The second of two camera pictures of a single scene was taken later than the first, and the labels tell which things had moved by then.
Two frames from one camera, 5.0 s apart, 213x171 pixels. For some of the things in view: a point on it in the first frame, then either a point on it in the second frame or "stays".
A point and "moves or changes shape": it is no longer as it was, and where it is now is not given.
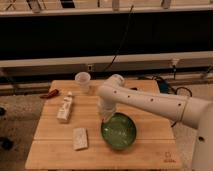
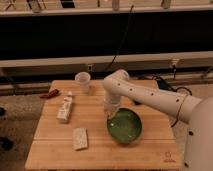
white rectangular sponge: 80,139 stays
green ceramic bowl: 119,130 moves or changes shape
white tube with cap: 64,111 stays
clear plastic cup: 83,81 stays
